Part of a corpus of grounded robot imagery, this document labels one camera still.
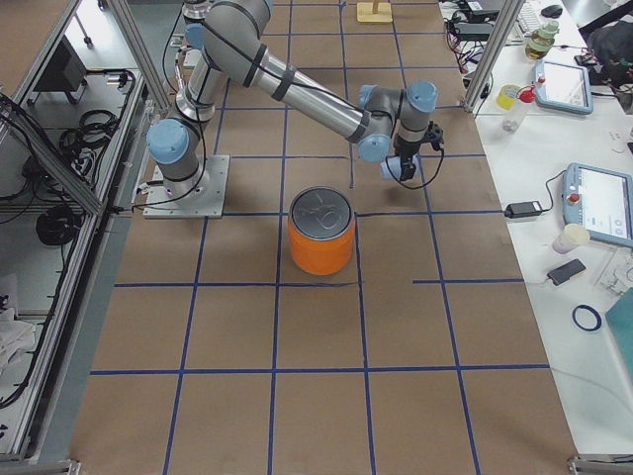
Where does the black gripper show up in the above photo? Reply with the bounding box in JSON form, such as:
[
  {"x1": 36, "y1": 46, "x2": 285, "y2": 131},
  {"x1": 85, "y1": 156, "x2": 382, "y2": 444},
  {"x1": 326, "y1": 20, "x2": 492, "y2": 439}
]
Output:
[{"x1": 394, "y1": 134, "x2": 423, "y2": 181}]

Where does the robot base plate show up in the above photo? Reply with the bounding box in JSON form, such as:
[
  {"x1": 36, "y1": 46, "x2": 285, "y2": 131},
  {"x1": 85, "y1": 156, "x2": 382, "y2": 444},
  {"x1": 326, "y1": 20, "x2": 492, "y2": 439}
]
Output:
[{"x1": 142, "y1": 153, "x2": 230, "y2": 219}]

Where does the green glass jar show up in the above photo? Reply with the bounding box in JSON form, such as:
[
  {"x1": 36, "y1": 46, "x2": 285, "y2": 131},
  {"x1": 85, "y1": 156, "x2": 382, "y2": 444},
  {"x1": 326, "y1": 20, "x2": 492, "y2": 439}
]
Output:
[{"x1": 524, "y1": 20, "x2": 560, "y2": 60}]

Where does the teach pendant near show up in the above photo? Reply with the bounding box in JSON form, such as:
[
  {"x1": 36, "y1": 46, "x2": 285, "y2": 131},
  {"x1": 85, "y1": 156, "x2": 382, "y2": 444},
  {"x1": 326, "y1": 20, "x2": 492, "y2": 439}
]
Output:
[{"x1": 562, "y1": 162, "x2": 632, "y2": 248}]

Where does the wooden mug tree stand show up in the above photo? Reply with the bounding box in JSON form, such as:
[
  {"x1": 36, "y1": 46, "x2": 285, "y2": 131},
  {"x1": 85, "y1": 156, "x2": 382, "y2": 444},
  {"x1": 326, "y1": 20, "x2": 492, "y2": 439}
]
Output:
[{"x1": 356, "y1": 0, "x2": 393, "y2": 24}]

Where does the light blue cup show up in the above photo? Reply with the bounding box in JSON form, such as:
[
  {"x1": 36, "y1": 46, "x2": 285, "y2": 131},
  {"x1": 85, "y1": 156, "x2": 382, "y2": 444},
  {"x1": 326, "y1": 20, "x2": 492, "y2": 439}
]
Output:
[{"x1": 380, "y1": 156, "x2": 419, "y2": 182}]

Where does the blue tape ring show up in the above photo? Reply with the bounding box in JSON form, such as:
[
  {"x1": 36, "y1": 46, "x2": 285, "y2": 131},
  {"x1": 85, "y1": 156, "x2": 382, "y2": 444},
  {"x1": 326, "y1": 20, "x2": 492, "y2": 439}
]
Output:
[{"x1": 572, "y1": 305, "x2": 603, "y2": 333}]

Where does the black smartphone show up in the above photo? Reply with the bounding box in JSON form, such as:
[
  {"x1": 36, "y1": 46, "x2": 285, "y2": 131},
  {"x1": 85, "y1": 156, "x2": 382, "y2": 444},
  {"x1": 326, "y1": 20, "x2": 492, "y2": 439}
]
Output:
[{"x1": 546, "y1": 258, "x2": 587, "y2": 286}]

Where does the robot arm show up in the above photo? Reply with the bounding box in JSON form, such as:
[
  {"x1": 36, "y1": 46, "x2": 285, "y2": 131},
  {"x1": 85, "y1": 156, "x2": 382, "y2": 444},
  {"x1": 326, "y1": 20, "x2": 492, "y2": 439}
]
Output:
[{"x1": 146, "y1": 1, "x2": 443, "y2": 203}]

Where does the black power adapter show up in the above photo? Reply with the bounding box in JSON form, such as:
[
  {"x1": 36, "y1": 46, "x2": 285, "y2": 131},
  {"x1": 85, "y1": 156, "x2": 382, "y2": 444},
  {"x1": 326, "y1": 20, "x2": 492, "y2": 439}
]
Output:
[{"x1": 503, "y1": 201, "x2": 544, "y2": 219}]

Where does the teach pendant far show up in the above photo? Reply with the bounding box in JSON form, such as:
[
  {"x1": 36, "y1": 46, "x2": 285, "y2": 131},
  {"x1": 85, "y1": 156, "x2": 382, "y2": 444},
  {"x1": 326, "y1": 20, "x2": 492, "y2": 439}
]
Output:
[{"x1": 533, "y1": 59, "x2": 593, "y2": 115}]

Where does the teach pendant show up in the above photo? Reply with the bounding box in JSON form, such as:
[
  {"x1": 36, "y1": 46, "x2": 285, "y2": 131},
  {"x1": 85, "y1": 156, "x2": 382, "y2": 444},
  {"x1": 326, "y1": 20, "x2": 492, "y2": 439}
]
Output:
[
  {"x1": 562, "y1": 162, "x2": 632, "y2": 248},
  {"x1": 533, "y1": 59, "x2": 593, "y2": 115}
]

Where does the white paper cup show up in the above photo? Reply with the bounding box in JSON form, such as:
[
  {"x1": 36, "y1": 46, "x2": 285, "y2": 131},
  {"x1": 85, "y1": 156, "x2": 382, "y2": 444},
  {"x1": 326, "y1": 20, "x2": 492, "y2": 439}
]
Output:
[{"x1": 551, "y1": 224, "x2": 590, "y2": 254}]

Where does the aluminium frame post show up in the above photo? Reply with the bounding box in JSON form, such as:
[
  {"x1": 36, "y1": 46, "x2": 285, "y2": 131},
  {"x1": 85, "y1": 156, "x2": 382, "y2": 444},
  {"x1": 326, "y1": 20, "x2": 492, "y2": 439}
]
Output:
[{"x1": 463, "y1": 0, "x2": 523, "y2": 112}]

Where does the orange can container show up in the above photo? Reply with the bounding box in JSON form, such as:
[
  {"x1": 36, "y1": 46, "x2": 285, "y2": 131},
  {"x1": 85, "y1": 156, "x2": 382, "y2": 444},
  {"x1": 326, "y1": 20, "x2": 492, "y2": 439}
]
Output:
[{"x1": 288, "y1": 187, "x2": 355, "y2": 276}]

